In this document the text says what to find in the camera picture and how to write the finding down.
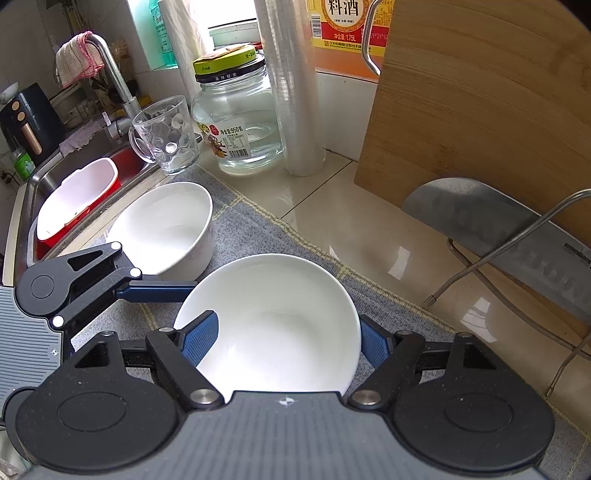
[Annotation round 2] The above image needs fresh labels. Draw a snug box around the white ceramic bowl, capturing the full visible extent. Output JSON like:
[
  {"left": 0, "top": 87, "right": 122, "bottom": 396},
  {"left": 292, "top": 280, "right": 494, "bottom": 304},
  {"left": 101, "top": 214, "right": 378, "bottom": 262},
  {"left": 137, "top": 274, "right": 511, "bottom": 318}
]
[{"left": 108, "top": 181, "right": 214, "bottom": 281}]

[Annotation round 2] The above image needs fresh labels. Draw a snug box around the black air fryer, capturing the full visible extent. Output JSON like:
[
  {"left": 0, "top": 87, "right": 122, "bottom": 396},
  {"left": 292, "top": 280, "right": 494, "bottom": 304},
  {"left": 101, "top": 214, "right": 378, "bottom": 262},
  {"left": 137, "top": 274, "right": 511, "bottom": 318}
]
[{"left": 0, "top": 83, "right": 63, "bottom": 167}]

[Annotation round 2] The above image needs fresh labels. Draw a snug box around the stainless steel sink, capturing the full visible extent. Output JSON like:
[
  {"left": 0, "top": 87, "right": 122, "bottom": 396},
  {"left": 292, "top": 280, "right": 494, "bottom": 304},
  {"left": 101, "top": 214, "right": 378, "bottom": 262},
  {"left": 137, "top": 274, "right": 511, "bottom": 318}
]
[{"left": 4, "top": 134, "right": 162, "bottom": 282}]

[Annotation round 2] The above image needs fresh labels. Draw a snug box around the white bowl with pink flowers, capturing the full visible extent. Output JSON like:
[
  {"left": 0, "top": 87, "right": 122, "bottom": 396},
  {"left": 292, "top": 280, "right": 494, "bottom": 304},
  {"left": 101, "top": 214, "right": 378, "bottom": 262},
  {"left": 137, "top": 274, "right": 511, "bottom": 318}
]
[{"left": 173, "top": 253, "right": 362, "bottom": 402}]

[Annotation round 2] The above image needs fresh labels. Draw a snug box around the clear glass mug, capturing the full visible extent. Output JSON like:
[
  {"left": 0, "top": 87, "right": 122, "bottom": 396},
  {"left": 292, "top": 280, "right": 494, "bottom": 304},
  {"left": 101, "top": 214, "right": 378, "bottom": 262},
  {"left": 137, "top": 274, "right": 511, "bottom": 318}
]
[{"left": 128, "top": 95, "right": 200, "bottom": 175}]

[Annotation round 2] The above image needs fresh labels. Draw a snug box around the bamboo cutting board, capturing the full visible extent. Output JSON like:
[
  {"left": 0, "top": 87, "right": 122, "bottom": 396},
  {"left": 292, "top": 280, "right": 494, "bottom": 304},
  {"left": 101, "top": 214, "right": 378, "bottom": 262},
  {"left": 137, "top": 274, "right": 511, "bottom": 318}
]
[{"left": 353, "top": 0, "right": 591, "bottom": 324}]

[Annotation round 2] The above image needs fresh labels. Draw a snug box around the pink white dish cloth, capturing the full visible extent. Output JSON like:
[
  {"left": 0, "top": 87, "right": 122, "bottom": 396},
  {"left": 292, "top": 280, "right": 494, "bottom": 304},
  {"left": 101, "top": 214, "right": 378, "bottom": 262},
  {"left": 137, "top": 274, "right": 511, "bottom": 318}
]
[{"left": 55, "top": 31, "right": 106, "bottom": 88}]

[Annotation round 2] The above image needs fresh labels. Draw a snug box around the metal wire rack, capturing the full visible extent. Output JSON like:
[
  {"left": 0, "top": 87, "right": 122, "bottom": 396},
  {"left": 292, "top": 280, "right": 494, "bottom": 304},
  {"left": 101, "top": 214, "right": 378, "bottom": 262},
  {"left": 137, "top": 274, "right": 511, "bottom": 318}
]
[{"left": 425, "top": 187, "right": 591, "bottom": 398}]

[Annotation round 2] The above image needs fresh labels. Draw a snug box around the checkered grey teal cloth mat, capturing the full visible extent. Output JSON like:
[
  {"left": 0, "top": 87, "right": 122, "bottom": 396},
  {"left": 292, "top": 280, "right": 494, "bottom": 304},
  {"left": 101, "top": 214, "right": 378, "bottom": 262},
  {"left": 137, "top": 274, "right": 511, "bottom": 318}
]
[{"left": 69, "top": 164, "right": 591, "bottom": 462}]

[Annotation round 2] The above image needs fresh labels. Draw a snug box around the small green bottle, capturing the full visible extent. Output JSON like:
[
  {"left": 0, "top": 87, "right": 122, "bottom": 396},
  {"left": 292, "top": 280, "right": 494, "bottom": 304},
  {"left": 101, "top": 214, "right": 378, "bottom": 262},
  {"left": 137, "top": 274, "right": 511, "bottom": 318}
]
[{"left": 11, "top": 143, "right": 37, "bottom": 183}]

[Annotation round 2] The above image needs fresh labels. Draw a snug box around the green soap bottle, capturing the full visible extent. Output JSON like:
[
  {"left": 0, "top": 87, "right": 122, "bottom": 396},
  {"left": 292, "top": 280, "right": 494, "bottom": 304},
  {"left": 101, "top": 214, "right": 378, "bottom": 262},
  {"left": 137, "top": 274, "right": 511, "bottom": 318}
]
[{"left": 148, "top": 0, "right": 178, "bottom": 70}]

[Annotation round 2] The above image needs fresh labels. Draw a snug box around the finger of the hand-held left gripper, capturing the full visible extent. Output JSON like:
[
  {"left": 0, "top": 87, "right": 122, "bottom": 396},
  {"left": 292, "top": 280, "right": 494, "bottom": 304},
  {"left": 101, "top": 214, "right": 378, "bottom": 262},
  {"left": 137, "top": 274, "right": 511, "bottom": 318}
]
[{"left": 52, "top": 242, "right": 197, "bottom": 329}]

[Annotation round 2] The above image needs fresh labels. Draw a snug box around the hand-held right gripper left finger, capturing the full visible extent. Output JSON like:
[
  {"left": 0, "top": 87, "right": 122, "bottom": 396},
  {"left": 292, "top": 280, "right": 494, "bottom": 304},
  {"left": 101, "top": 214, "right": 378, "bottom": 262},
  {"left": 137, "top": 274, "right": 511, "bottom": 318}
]
[{"left": 76, "top": 310, "right": 225, "bottom": 411}]

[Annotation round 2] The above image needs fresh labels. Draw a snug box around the black handled kitchen knife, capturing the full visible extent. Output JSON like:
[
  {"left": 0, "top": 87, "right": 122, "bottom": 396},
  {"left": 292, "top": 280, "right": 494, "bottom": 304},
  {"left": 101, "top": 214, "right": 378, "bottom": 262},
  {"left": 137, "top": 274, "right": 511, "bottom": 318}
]
[{"left": 401, "top": 178, "right": 591, "bottom": 319}]

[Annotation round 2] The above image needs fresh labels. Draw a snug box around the grey rag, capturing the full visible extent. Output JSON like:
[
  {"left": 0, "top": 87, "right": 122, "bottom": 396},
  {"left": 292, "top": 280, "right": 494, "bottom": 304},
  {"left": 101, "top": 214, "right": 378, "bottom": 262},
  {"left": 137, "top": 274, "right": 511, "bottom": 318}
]
[{"left": 59, "top": 120, "right": 109, "bottom": 158}]

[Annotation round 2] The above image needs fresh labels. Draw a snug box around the cooking wine jug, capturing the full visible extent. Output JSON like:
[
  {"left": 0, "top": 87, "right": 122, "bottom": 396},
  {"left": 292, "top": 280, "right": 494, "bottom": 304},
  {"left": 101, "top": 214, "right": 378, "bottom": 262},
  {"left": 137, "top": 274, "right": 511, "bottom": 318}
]
[{"left": 307, "top": 0, "right": 395, "bottom": 84}]

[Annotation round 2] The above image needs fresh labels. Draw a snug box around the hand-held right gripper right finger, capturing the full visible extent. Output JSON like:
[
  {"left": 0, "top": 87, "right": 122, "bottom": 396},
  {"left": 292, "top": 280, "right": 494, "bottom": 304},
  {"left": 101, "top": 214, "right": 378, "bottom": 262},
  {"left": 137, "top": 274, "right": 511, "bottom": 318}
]
[{"left": 347, "top": 315, "right": 497, "bottom": 409}]

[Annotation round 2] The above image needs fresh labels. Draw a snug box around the short plastic wrap roll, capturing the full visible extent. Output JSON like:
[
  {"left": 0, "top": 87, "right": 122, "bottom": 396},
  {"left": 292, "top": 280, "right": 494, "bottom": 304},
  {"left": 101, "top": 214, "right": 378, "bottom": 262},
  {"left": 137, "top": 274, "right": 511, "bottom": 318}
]
[{"left": 157, "top": 0, "right": 215, "bottom": 100}]

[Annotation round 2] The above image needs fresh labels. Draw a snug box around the red and white drain basket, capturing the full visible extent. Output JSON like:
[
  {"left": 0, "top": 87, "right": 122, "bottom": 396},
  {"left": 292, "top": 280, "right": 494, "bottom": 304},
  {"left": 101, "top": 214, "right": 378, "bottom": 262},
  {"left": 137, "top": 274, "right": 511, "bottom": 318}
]
[{"left": 36, "top": 148, "right": 139, "bottom": 247}]

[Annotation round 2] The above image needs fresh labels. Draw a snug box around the metal faucet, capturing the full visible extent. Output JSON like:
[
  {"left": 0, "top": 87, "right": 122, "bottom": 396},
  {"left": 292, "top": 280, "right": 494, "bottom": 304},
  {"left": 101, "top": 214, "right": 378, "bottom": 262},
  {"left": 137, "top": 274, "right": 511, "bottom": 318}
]
[{"left": 85, "top": 33, "right": 141, "bottom": 139}]

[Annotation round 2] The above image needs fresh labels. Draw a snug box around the tall plastic wrap roll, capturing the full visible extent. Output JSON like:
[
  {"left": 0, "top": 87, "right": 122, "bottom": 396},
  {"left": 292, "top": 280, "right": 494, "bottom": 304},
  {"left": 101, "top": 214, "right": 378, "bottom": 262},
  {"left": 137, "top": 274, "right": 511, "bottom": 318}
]
[{"left": 253, "top": 0, "right": 326, "bottom": 177}]

